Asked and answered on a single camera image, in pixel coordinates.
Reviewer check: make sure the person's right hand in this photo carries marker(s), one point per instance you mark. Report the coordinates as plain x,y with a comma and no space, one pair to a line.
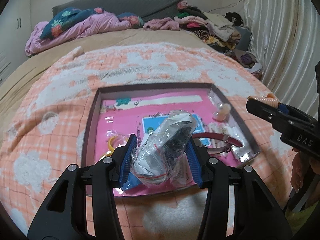
300,165

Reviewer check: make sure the pink fuzzy garment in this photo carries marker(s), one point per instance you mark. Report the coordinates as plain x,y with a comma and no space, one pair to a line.
162,24

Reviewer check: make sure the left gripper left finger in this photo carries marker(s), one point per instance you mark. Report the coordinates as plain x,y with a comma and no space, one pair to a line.
62,215

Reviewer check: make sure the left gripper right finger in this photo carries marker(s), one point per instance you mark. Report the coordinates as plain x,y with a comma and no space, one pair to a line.
239,205

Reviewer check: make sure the black beads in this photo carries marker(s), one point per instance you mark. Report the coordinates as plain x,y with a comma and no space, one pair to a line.
162,157

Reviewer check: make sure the small white packet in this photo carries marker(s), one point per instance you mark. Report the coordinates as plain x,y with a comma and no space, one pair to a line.
243,154

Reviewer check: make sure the orange plaid cloud blanket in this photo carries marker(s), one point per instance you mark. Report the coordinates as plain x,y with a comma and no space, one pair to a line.
44,134

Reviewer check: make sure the white striped curtain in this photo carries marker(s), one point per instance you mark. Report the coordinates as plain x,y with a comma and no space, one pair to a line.
285,40

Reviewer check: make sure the dark shallow cardboard box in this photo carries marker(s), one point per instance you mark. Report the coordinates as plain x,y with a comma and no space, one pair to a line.
144,90

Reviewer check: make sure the purple floral duvet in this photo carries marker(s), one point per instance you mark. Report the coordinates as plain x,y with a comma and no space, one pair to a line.
73,23

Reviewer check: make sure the white wardrobe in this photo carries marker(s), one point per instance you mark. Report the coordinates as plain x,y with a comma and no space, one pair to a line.
15,31

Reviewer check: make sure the yellow rings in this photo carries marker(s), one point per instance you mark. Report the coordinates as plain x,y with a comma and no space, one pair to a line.
115,143

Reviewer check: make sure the grey padded headboard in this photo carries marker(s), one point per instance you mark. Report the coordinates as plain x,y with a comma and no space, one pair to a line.
146,9

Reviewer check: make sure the translucent small hair claw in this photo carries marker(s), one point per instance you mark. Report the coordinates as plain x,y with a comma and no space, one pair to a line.
223,110

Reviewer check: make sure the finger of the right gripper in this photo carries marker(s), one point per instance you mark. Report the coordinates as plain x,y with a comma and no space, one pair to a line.
266,112
296,113

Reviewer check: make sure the pile of folded clothes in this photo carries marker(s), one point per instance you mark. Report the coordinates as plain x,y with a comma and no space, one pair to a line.
213,29

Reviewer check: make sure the green sleeve forearm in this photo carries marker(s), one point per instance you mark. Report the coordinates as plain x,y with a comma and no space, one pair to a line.
297,220

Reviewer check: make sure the beige bed sheet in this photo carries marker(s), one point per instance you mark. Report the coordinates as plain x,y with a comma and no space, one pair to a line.
16,86

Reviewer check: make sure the bag of clothes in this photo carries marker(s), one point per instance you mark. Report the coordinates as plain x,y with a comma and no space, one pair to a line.
247,60

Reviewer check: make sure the black bag by curtain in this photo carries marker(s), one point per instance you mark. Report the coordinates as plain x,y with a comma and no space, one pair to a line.
235,18

